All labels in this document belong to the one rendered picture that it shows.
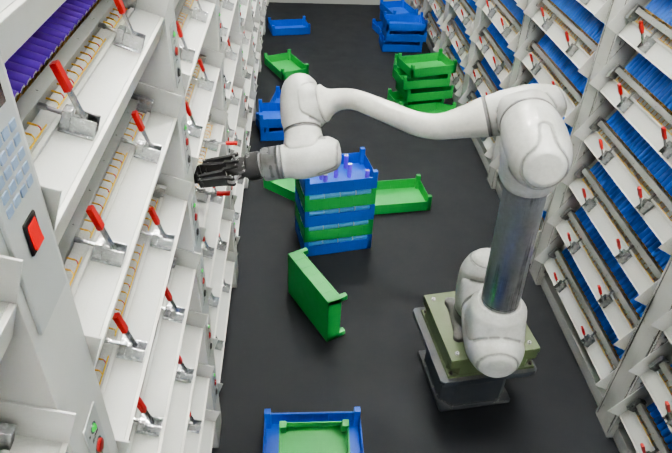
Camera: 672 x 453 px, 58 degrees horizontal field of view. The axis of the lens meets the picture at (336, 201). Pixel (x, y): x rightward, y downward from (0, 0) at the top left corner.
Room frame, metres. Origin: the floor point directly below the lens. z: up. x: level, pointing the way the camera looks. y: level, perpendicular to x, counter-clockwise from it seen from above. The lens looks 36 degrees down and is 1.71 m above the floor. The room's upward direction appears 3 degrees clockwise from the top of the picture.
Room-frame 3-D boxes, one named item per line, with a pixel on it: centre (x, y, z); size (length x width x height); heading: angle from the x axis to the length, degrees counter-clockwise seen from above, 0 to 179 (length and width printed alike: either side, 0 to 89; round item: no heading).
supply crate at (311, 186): (2.09, 0.01, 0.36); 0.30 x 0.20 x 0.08; 106
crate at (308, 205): (2.09, 0.01, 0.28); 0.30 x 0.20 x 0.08; 106
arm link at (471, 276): (1.35, -0.46, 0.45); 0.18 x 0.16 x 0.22; 177
